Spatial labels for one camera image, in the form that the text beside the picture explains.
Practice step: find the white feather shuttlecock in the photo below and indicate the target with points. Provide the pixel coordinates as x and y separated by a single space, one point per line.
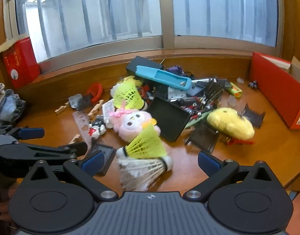
140 172

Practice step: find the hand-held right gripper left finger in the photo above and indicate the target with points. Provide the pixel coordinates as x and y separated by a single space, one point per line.
93 162

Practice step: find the clear plastic piece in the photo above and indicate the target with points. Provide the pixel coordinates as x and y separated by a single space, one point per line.
240 80
232 100

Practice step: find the small white packet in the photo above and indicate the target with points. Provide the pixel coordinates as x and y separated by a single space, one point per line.
107 112

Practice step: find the sliding window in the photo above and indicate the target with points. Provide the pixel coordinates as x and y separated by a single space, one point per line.
167 36

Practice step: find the pale yellow plush toy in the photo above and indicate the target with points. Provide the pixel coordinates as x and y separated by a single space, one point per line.
132 80

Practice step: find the transparent ruler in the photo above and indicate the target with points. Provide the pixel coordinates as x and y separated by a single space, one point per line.
81 124

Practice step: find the green yellow toy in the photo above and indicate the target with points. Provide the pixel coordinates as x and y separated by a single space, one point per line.
234 89

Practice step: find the small black white toy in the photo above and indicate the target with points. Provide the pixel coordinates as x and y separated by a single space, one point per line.
97 127

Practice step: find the light blue plastic tray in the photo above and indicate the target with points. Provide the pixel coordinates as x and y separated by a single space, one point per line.
159 77

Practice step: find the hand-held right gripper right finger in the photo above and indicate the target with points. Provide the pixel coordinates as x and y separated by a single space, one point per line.
208 162

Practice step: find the yellow shuttlecock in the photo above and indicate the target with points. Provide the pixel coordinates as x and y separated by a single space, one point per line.
146 143

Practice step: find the pile of folded clothes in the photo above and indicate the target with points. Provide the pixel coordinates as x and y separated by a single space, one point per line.
8 105

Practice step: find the heap of small toy figures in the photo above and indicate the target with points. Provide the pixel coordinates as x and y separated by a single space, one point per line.
194 107

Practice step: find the grey metal piece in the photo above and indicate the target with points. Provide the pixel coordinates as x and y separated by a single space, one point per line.
75 101

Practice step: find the pink plush toy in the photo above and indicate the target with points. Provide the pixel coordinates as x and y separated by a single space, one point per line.
131 124

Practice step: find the purple toy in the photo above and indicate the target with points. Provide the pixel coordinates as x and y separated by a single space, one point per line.
175 69

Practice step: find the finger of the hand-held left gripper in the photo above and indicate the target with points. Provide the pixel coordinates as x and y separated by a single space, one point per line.
30 132
54 150

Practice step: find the silver metal bracket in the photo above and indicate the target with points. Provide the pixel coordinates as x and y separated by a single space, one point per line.
177 94

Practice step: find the wooden desktop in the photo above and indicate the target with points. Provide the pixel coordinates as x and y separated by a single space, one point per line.
186 161

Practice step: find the red plastic bowl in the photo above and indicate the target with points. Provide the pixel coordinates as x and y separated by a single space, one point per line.
97 88

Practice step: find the black plastic tray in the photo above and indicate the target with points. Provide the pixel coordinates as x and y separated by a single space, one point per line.
167 117

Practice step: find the wooden clothespin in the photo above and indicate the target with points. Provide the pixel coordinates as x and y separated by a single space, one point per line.
96 107
75 139
60 109

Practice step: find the black rectangular box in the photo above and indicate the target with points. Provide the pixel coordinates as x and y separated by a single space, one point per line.
140 63

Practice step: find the yellow-green mesh basket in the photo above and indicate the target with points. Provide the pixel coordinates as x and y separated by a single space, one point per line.
128 94

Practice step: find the red cardboard box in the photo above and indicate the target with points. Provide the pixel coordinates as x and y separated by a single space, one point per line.
272 93
20 63

